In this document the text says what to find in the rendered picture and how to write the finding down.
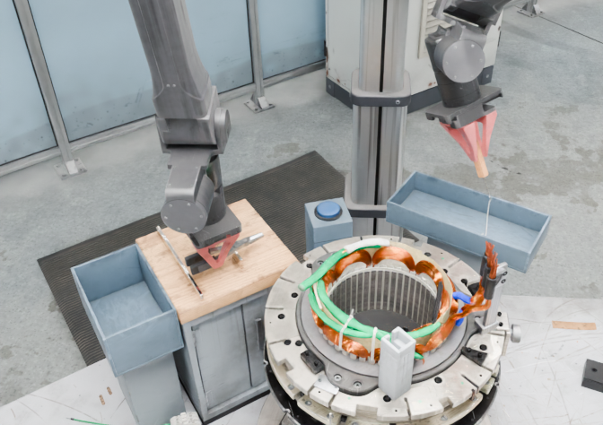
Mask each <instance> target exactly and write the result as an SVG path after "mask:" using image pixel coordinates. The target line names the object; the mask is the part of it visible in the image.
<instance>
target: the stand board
mask: <svg viewBox="0 0 603 425"><path fill-rule="evenodd" d="M228 206H229V207H230V209H231V210H232V212H233V213H234V214H235V215H236V217H237V218H238V219H239V220H240V222H241V227H242V232H241V233H240V236H239V237H238V239H237V240H236V241H238V240H241V239H244V238H246V237H249V236H252V235H255V234H258V233H260V232H262V234H263V235H264V237H263V238H262V239H259V240H258V241H256V242H254V243H252V244H251V245H248V246H246V247H243V248H242V249H240V250H238V251H237V252H238V254H239V255H240V256H241V258H242V259H243V267H244V268H242V269H240V267H239V266H238V265H237V263H236V262H235V261H234V259H233V258H232V255H230V256H228V257H226V258H225V261H224V263H223V266H221V267H218V268H216V269H214V268H213V267H212V268H210V269H208V270H206V271H203V272H202V273H198V274H195V275H192V273H191V272H190V267H187V266H186V263H185V259H184V257H186V256H189V255H192V254H194V253H196V250H195V248H194V247H193V245H192V243H191V240H190V239H189V237H188V236H187V235H186V234H185V233H179V232H177V231H175V230H172V229H170V228H169V227H168V228H165V229H163V230H162V232H163V233H164V235H165V236H166V238H167V240H168V241H169V242H170V244H171V245H172V247H173V248H174V250H175V251H176V253H177V254H178V256H179V258H180V260H181V261H182V263H183V264H184V265H185V266H186V268H187V269H188V271H189V273H190V275H191V276H192V278H193V279H194V281H195V282H196V284H197V286H198V287H199V289H200V290H201V291H202V293H203V295H204V300H203V301H201V300H200V299H199V297H198V296H197V294H196V293H195V291H194V290H193V288H192V287H191V285H190V283H189V282H188V280H187V278H186V277H185V275H184V273H183V272H182V271H181V270H180V268H179V266H178V265H177V263H176V261H175V260H174V258H173V257H172V255H171V254H170V251H169V250H168V248H166V246H165V245H164V243H163V242H162V239H161V238H160V236H159V235H158V233H157V231H156V232H154V233H151V234H149V235H146V236H143V237H141V238H139V239H136V240H135V242H136V243H137V245H138V246H139V247H140V249H141V250H142V252H143V254H144V256H145V258H146V260H147V261H148V263H149V265H150V266H151V267H152V269H153V271H154V273H155V274H156V276H157V278H158V280H159V281H160V283H161V285H162V287H163V288H164V289H165V291H166V293H167V294H168V296H169V298H170V300H171V302H172V304H173V305H174V307H175V309H176V310H177V315H178V319H179V321H180V323H181V324H182V325H183V324H185V323H187V322H189V321H191V320H194V319H196V318H198V317H201V316H203V315H205V314H208V313H210V312H212V311H215V310H217V309H218V308H222V307H224V306H226V305H229V304H231V303H233V302H235V301H237V300H239V299H243V298H245V297H247V296H249V295H251V294H253V293H256V292H258V291H262V290H263V289H265V288H268V287H270V286H272V285H274V284H275V282H276V281H277V279H278V278H279V279H280V275H281V274H282V273H283V272H284V271H285V270H286V269H287V268H288V267H289V266H290V265H291V264H292V263H293V262H295V261H297V262H299V261H298V260H297V259H296V257H295V256H294V255H293V254H292V253H291V251H290V250H289V249H288V248H287V247H286V246H285V244H284V243H283V242H282V241H281V240H280V238H278V237H277V236H276V234H275V233H274V232H273V231H272V230H271V229H270V227H269V226H268V225H267V224H266V223H265V221H264V220H263V219H262V218H261V217H260V216H259V214H258V213H257V212H256V211H255V210H254V208H253V207H252V206H251V205H250V204H249V202H248V201H247V200H246V199H243V200H240V201H238V202H235V203H233V204H228ZM299 263H300V262H299Z"/></svg>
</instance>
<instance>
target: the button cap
mask: <svg viewBox="0 0 603 425"><path fill-rule="evenodd" d="M339 213H340V207H339V205H338V204H337V203H335V202H332V201H325V202H322V203H320V204H319V205H318V206H317V214H318V215H319V216H321V217H324V218H333V217H336V216H338V214H339Z"/></svg>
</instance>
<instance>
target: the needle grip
mask: <svg viewBox="0 0 603 425"><path fill-rule="evenodd" d="M476 145H477V162H474V164H475V167H476V172H477V175H478V177H479V178H484V177H486V176H488V171H487V168H486V165H485V160H484V157H483V154H482V151H481V148H480V145H479V142H478V140H476Z"/></svg>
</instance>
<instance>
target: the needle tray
mask: <svg viewBox="0 0 603 425"><path fill-rule="evenodd" d="M490 196H491V197H490ZM490 196H489V195H488V194H485V193H482V192H479V191H476V190H474V189H471V188H468V187H465V186H461V185H458V184H455V183H452V182H449V181H447V180H444V179H441V178H437V177H434V176H431V175H428V174H425V173H423V172H420V171H417V170H414V172H413V173H412V174H411V175H410V176H409V177H408V178H407V180H406V181H405V182H404V183H403V184H402V185H401V187H400V188H399V189H398V190H397V191H396V192H395V194H394V195H393V196H392V197H391V198H390V199H389V200H388V201H387V212H386V221H387V222H389V223H392V224H395V225H397V226H399V227H402V228H404V229H407V230H411V231H413V232H416V233H418V234H421V235H424V236H426V237H428V238H427V244H429V245H432V246H434V247H437V248H439V249H442V250H444V251H446V252H448V253H450V254H452V255H453V256H455V257H456V258H458V259H459V261H462V262H464V263H465V264H467V265H468V266H469V267H471V268H472V269H473V270H474V271H475V272H476V273H477V274H478V275H479V276H481V275H480V274H479V272H480V267H481V263H482V257H483V253H484V252H485V250H486V245H485V242H486V241H487V242H488V243H489V242H490V244H491V243H492V244H491V246H492V245H494V249H493V251H492V252H493V255H494V251H495V253H496V254H498V255H497V257H496V258H497V264H500V263H503V262H506V263H507V264H508V266H507V267H509V268H511V269H514V270H516V271H519V272H522V273H526V272H527V270H528V269H529V267H530V265H531V263H532V261H533V260H534V258H535V256H536V254H537V252H538V250H539V249H540V247H541V245H542V243H543V242H544V240H545V238H546V235H547V233H548V229H549V225H550V221H551V218H552V215H549V214H547V213H544V212H540V211H537V210H534V209H531V208H528V207H526V206H523V205H520V204H515V203H513V202H510V201H507V200H504V199H501V198H498V197H495V196H492V195H490ZM490 198H492V200H491V201H490ZM489 201H490V204H489ZM488 204H489V212H488V218H486V217H487V210H488ZM486 219H487V230H486V229H485V228H486ZM485 231H486V235H485ZM483 233H484V235H482V234H483ZM494 257H495V256H494ZM496 258H495V262H496ZM481 277H482V276H481Z"/></svg>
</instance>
